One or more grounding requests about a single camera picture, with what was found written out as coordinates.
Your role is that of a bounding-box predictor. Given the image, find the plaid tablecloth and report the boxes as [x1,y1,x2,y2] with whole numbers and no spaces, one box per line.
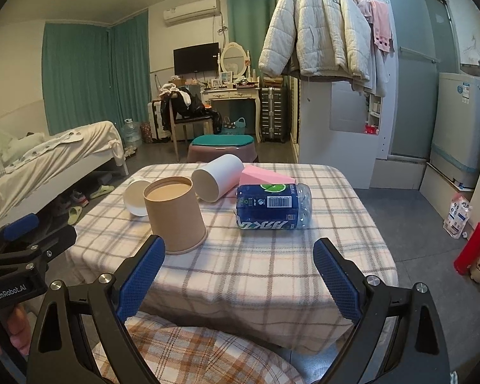
[66,163,398,355]

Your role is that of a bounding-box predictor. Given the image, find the green cushion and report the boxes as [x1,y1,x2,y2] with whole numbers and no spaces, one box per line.
[191,134,255,148]

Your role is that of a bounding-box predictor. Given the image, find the frosted glass door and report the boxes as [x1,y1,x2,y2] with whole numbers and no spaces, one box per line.
[380,0,460,161]

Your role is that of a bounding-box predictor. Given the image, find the tall white cup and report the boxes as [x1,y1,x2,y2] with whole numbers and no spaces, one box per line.
[191,154,245,203]

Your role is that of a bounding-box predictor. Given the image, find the black jacket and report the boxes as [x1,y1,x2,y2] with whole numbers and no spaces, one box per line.
[160,88,222,132]

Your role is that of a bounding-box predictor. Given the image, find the brown paper cup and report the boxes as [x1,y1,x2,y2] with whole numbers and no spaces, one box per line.
[143,177,207,256]

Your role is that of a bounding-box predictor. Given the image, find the white washing machine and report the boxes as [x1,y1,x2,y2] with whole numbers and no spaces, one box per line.
[429,72,480,189]

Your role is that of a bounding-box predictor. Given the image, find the blue label plastic jar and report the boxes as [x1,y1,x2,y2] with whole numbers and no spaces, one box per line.
[235,183,313,233]

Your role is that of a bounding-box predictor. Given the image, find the white patterned blanket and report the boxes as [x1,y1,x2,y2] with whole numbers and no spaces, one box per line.
[2,133,84,174]

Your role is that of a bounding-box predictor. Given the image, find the teal topped stool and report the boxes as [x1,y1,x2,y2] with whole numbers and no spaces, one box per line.
[187,140,257,164]

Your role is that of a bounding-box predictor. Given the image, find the white board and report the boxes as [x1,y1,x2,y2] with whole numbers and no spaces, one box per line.
[419,162,478,221]

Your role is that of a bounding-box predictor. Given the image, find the white dressing table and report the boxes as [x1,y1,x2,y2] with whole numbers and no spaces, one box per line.
[201,86,261,142]

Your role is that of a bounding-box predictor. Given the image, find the white wardrobe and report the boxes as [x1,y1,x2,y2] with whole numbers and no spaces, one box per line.
[296,76,387,190]

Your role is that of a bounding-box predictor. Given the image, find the red bottle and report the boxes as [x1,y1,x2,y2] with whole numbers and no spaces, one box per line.
[453,213,480,276]

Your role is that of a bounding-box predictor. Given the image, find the teal curtain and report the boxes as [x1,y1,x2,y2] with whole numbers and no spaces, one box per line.
[226,0,284,89]
[42,22,112,137]
[109,10,150,123]

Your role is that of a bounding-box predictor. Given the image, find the white printed packet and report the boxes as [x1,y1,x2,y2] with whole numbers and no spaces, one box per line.
[443,193,472,240]

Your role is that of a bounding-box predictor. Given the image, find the person's plaid trouser legs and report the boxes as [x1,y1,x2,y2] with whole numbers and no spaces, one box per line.
[92,311,305,384]

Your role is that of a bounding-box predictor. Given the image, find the silver suitcase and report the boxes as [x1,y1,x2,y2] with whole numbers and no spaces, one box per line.
[260,86,287,142]

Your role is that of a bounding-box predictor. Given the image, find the small white cup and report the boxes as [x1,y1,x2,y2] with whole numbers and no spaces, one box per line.
[123,177,153,217]

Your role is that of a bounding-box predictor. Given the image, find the wooden chair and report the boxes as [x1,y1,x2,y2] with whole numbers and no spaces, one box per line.
[170,92,220,163]

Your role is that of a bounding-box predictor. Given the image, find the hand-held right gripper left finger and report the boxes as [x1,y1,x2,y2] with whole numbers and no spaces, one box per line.
[24,234,166,384]

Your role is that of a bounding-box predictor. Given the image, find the white bed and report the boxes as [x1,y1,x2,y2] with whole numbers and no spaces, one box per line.
[0,120,129,235]

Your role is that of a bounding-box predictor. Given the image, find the teal basket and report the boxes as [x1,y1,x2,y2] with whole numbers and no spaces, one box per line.
[221,117,246,136]

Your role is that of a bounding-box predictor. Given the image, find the large water jug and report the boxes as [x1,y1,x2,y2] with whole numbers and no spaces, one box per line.
[121,119,142,148]

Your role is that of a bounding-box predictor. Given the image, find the white suitcase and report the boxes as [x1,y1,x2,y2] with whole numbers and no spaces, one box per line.
[147,100,172,141]

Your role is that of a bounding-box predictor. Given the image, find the person's left hand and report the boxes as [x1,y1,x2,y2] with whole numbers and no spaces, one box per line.
[7,303,33,357]

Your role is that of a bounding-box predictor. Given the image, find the black television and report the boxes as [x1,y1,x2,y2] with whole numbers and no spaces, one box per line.
[173,42,220,76]

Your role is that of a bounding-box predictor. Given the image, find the pink towel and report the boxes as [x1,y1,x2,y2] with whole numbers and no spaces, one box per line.
[352,0,395,53]

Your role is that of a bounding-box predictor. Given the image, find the white puffer jacket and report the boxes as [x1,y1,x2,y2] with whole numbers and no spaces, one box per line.
[258,0,372,83]

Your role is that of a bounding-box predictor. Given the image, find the oval white mirror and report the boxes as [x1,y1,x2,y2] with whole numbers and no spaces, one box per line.
[220,42,251,78]

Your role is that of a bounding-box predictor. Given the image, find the shoes under bed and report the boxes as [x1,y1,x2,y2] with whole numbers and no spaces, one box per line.
[58,190,89,209]

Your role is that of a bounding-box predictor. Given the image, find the pink wedge sponge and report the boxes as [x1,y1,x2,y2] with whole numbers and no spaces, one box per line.
[239,166,297,188]

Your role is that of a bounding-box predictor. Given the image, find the white air conditioner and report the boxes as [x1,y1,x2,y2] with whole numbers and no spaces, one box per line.
[163,0,221,28]

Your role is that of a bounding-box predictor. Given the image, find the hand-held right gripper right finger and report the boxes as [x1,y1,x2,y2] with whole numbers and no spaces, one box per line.
[312,237,452,384]

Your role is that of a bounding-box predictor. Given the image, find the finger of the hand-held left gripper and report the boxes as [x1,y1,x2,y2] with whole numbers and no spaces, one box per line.
[0,224,77,276]
[0,213,40,254]

